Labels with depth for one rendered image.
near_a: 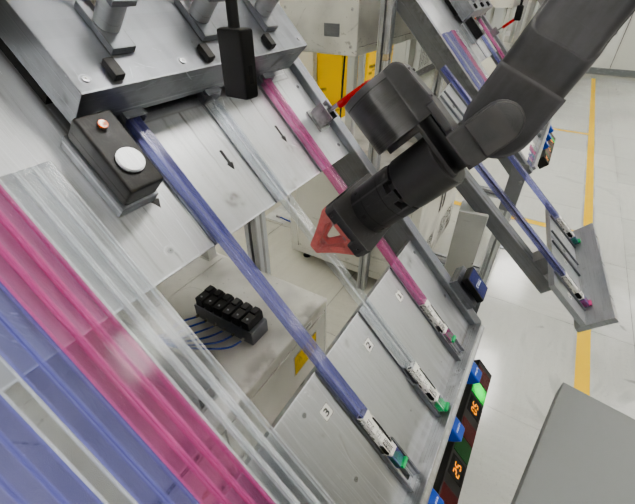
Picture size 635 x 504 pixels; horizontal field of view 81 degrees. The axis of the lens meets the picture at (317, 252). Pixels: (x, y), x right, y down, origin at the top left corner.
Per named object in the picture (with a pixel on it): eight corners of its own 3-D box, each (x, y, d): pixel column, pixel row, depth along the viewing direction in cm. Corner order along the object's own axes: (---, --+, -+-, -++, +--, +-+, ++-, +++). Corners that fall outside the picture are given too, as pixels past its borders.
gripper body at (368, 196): (320, 213, 39) (368, 175, 34) (359, 179, 47) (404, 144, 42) (357, 260, 40) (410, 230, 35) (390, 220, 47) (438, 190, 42)
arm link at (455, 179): (467, 185, 32) (480, 165, 36) (421, 120, 32) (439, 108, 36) (406, 221, 37) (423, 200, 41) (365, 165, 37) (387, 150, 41)
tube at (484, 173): (583, 303, 70) (589, 301, 69) (583, 308, 69) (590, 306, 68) (417, 90, 63) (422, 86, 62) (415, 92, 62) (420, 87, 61)
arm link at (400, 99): (536, 127, 28) (525, 119, 35) (447, -2, 27) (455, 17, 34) (405, 213, 34) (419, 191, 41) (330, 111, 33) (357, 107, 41)
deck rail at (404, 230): (452, 328, 71) (482, 321, 67) (449, 334, 70) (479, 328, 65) (219, 0, 62) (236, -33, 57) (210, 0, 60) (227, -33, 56)
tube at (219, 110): (441, 404, 53) (447, 403, 52) (438, 412, 52) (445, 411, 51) (218, 108, 47) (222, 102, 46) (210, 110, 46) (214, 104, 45)
